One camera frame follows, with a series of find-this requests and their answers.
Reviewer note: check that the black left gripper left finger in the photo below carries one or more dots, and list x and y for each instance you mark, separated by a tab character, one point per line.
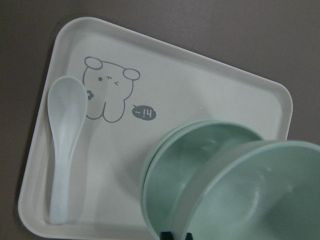
166	235

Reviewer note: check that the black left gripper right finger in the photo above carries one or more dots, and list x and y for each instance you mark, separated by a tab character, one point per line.
189	236

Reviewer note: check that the white cartoon bear tray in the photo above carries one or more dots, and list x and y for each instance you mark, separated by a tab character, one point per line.
167	87

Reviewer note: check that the white plastic soup spoon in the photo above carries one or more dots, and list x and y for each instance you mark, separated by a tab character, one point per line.
67	104

